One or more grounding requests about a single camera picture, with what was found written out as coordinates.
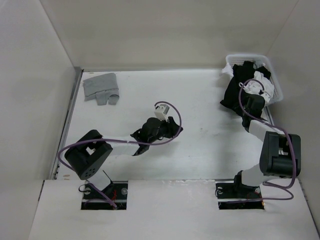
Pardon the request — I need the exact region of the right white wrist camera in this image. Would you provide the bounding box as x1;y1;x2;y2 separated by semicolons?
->
258;89;272;103

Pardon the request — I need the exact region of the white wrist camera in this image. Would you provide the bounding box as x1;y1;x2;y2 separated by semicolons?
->
154;104;170;122
258;89;272;103

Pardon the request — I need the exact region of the black tank top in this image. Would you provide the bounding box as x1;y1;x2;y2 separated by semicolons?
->
220;61;275;117

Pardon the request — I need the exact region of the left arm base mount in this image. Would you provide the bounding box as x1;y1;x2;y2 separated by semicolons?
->
78;181;128;211

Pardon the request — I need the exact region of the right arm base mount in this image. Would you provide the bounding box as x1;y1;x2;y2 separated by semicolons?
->
215;181;265;210

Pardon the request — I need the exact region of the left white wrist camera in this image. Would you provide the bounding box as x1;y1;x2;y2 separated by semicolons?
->
154;104;170;122

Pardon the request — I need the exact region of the white tank top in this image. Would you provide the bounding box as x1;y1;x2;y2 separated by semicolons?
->
220;61;274;106

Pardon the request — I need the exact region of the folded grey tank top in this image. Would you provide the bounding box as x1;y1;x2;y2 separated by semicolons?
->
82;72;120;106

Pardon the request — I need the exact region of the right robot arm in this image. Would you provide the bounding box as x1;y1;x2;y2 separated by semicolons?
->
231;94;301;198

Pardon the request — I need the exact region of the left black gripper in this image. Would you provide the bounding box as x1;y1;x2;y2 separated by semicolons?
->
148;116;183;145

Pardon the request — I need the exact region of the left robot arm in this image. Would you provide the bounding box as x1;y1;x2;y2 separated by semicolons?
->
64;116;183;200

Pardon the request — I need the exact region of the white plastic basket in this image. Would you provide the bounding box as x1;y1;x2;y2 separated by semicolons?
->
225;53;284;105

